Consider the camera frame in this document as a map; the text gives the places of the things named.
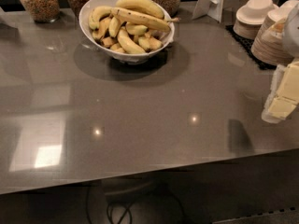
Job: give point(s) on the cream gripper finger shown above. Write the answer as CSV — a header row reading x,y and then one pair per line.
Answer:
x,y
277,109

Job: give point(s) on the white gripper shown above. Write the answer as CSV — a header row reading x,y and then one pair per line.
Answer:
x,y
291,33

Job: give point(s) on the yellow banana front right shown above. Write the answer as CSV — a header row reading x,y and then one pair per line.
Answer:
x,y
149,43

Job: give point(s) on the front large yellow banana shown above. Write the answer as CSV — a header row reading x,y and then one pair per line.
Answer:
x,y
128,44

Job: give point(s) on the middle small yellow banana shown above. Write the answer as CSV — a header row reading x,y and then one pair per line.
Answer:
x,y
135,29

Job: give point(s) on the back yellow banana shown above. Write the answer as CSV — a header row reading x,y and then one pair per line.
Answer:
x,y
146,6

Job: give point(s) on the yellow banana centre upright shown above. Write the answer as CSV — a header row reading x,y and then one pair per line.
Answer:
x,y
114,26

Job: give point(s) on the yellow banana left middle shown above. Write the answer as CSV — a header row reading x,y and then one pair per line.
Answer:
x,y
101,31

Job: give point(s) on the white ceramic bowl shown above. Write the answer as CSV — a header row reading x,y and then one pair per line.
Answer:
x,y
111,46

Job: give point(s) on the left curved yellow banana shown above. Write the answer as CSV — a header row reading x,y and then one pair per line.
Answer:
x,y
99,15

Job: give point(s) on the stack of paper plates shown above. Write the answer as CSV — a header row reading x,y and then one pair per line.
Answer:
x,y
267,46

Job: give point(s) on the black rubber mat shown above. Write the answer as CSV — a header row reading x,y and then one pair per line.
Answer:
x,y
246,45

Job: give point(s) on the stack of white bowls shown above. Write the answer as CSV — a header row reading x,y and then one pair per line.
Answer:
x,y
250,17

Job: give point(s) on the white folded paper sign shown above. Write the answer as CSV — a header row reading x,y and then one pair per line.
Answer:
x,y
212,8

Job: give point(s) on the left glass cereal jar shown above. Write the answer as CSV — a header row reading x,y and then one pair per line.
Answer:
x,y
42,10

